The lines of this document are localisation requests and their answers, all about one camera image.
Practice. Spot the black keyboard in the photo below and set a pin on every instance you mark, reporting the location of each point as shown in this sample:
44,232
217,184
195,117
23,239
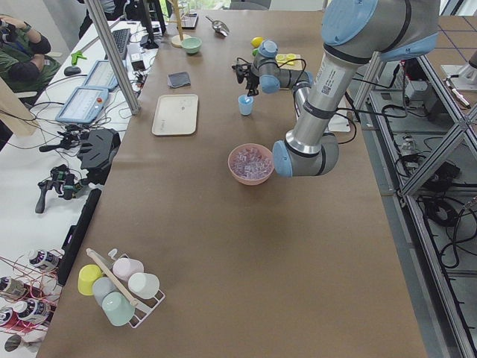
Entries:
122,38

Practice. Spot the white cup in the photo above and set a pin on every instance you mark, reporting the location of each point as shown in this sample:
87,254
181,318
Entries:
144,285

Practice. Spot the metal scoop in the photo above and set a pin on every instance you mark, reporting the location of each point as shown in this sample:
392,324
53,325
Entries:
219,27

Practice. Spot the aluminium frame post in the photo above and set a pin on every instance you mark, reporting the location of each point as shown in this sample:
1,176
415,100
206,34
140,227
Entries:
105,36

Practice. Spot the blue teach pendant near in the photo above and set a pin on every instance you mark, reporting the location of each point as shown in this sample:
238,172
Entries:
83,105

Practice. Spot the blue teach pendant far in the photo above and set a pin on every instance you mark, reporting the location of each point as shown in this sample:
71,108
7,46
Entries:
101,75

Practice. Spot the grey cup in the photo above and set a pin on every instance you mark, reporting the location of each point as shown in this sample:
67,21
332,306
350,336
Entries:
101,288

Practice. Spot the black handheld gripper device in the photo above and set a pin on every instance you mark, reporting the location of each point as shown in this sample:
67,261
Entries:
63,182

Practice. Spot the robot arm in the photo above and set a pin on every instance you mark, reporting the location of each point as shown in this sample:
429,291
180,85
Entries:
351,31

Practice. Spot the wooden stand with round base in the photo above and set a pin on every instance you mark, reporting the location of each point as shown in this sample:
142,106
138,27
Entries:
177,40

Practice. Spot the black metal bracket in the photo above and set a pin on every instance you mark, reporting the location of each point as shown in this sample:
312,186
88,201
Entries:
97,150

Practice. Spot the yellow cup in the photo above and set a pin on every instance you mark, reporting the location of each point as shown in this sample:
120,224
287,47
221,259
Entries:
87,276

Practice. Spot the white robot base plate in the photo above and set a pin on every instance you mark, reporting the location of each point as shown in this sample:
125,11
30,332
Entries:
339,123

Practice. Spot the wooden cutting board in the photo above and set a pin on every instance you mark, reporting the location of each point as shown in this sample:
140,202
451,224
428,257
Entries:
296,64

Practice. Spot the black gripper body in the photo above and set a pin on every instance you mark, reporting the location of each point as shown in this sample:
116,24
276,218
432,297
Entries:
253,80

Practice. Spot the pink bowl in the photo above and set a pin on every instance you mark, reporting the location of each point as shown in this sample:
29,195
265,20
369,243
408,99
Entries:
246,181

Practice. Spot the mint cup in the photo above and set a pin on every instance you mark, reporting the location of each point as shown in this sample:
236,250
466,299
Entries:
117,308

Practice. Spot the pink cup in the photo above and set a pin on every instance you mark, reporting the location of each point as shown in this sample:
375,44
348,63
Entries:
124,268

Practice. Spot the yellow lemon upper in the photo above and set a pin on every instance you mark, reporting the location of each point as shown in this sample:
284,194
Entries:
256,41

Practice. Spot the white wire cup rack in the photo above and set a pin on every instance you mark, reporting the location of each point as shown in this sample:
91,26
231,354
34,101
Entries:
143,307

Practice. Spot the mint green bowl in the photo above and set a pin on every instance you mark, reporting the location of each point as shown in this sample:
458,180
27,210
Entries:
191,45

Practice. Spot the lemon half upper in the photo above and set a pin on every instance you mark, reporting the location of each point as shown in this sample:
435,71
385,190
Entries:
290,57

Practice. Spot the black bar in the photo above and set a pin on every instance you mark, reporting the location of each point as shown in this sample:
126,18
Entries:
75,236

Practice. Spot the grey folded cloth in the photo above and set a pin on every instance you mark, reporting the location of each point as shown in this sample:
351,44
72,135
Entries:
179,79

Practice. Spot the black frame tray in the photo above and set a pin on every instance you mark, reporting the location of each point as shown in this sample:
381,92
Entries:
189,21

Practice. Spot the light blue cup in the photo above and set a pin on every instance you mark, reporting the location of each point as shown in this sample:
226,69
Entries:
245,109

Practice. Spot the beige rabbit tray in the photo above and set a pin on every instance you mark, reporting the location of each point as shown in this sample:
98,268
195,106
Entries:
175,115

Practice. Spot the computer mouse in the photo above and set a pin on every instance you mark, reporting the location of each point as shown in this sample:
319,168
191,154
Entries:
71,70

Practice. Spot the pile of clear ice cubes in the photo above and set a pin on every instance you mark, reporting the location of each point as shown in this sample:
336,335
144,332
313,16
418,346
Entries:
251,163

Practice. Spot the person in green sweater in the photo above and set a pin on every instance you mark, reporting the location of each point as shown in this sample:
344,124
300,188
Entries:
26,65

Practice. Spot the blue teach pendant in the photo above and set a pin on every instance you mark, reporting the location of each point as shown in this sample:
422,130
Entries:
101,75
83,105

